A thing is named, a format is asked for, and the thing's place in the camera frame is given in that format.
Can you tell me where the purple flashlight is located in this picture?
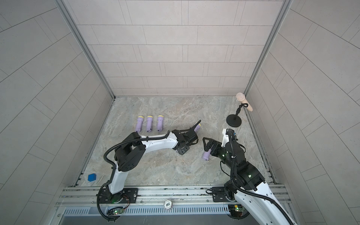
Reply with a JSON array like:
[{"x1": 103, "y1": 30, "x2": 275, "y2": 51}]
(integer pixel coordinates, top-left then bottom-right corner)
[
  {"x1": 146, "y1": 116, "x2": 153, "y2": 132},
  {"x1": 135, "y1": 116, "x2": 144, "y2": 132},
  {"x1": 202, "y1": 150, "x2": 211, "y2": 161},
  {"x1": 157, "y1": 115, "x2": 164, "y2": 132},
  {"x1": 194, "y1": 123, "x2": 201, "y2": 132}
]

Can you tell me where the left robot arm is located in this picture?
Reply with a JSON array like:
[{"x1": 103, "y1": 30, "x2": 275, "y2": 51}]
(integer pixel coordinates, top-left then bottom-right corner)
[{"x1": 97, "y1": 121, "x2": 201, "y2": 203}]

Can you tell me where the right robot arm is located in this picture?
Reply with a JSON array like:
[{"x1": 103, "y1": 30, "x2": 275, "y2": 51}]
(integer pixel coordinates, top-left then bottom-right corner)
[{"x1": 202, "y1": 137, "x2": 296, "y2": 225}]

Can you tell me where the black round stand base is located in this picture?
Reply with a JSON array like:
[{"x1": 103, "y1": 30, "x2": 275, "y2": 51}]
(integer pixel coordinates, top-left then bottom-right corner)
[{"x1": 226, "y1": 114, "x2": 242, "y2": 128}]

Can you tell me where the beige microphone on stand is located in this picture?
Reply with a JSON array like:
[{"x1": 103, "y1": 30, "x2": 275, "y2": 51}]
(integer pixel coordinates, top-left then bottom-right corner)
[{"x1": 236, "y1": 92, "x2": 253, "y2": 112}]

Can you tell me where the right circuit board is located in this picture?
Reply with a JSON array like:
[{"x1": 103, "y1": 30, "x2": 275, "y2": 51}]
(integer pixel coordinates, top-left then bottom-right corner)
[{"x1": 228, "y1": 205, "x2": 248, "y2": 219}]

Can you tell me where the circuit board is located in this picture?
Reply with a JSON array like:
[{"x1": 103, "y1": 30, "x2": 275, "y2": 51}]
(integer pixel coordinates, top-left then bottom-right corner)
[
  {"x1": 228, "y1": 205, "x2": 248, "y2": 219},
  {"x1": 106, "y1": 207, "x2": 125, "y2": 216}
]

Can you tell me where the left circuit board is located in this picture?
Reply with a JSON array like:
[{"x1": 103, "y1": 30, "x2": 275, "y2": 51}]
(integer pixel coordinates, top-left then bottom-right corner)
[{"x1": 106, "y1": 207, "x2": 125, "y2": 216}]

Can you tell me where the blue hexagonal piece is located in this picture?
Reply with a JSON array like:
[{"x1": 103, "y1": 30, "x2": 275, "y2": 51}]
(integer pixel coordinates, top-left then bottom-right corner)
[{"x1": 87, "y1": 173, "x2": 97, "y2": 182}]

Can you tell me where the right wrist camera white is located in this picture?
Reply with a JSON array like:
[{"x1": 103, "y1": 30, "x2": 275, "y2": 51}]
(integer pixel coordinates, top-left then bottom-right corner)
[{"x1": 221, "y1": 128, "x2": 234, "y2": 148}]

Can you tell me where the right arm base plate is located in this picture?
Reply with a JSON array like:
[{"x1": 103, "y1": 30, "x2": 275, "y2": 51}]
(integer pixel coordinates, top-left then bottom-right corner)
[{"x1": 206, "y1": 187, "x2": 235, "y2": 203}]

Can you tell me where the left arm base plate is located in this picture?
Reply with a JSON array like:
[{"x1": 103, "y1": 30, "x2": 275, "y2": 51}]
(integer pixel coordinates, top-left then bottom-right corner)
[{"x1": 97, "y1": 187, "x2": 138, "y2": 204}]

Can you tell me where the aluminium rail frame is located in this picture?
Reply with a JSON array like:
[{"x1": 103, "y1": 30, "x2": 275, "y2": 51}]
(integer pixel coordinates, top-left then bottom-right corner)
[{"x1": 54, "y1": 184, "x2": 290, "y2": 207}]

